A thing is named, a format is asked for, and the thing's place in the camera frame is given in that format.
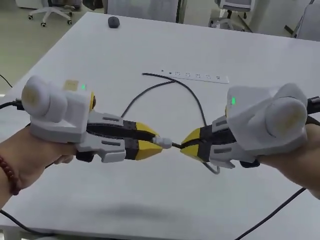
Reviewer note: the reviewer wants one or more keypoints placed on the dark grey computer mouse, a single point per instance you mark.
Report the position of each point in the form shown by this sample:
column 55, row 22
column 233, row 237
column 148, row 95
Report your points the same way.
column 113, row 22

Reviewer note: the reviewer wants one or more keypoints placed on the person's left forearm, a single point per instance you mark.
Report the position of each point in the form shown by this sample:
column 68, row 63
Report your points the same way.
column 3, row 185

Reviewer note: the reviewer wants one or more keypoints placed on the white desk partition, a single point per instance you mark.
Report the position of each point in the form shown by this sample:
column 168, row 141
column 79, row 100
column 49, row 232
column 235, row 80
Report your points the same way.
column 145, row 6

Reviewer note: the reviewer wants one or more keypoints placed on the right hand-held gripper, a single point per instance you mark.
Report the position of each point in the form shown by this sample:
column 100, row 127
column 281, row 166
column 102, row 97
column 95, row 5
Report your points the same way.
column 255, row 112

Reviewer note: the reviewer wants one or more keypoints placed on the white table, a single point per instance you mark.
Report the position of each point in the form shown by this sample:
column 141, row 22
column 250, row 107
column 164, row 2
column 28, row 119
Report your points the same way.
column 160, row 195

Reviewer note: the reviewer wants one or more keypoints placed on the person's right hand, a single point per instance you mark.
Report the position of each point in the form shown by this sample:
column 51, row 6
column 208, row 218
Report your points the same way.
column 295, row 157

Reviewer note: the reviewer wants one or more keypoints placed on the white power strip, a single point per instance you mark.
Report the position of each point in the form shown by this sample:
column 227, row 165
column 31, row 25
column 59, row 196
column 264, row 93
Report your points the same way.
column 200, row 77

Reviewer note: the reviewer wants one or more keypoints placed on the person's left hand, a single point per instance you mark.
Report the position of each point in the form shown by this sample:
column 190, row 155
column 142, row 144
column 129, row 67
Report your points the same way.
column 42, row 155

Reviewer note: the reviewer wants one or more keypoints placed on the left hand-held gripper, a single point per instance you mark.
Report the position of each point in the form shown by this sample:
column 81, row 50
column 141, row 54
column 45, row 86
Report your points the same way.
column 57, row 112

